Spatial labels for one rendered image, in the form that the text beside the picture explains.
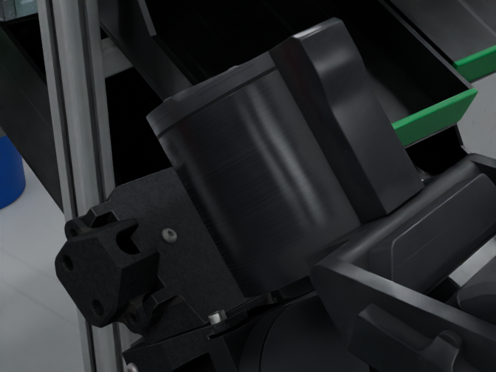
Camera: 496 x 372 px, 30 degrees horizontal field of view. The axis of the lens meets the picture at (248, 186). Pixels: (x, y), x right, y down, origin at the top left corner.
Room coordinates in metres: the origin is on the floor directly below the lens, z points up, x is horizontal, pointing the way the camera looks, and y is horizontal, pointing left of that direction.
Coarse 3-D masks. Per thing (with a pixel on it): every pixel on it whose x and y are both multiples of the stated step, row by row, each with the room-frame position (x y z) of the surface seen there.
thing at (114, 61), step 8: (104, 40) 0.41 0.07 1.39; (104, 48) 0.40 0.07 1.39; (112, 48) 0.40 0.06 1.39; (104, 56) 0.40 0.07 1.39; (112, 56) 0.40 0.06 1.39; (120, 56) 0.41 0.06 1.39; (104, 64) 0.40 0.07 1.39; (112, 64) 0.40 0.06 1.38; (120, 64) 0.41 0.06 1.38; (128, 64) 0.41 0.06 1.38; (104, 72) 0.40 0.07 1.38; (112, 72) 0.40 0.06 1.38; (136, 336) 0.40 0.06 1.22
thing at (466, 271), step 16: (448, 128) 0.59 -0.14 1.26; (416, 144) 0.60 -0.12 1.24; (432, 144) 0.60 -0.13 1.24; (448, 144) 0.59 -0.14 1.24; (416, 160) 0.58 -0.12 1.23; (432, 160) 0.59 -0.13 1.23; (448, 160) 0.59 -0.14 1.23; (432, 176) 0.57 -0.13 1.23; (480, 256) 0.51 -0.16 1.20; (464, 272) 0.50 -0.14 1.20
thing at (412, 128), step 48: (144, 0) 0.39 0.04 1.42; (192, 0) 0.44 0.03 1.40; (240, 0) 0.45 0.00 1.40; (288, 0) 0.46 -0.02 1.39; (336, 0) 0.47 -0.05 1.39; (144, 48) 0.39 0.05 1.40; (192, 48) 0.41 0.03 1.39; (240, 48) 0.42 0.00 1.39; (384, 48) 0.44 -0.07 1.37; (432, 48) 0.42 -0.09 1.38; (384, 96) 0.41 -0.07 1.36; (432, 96) 0.42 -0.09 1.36
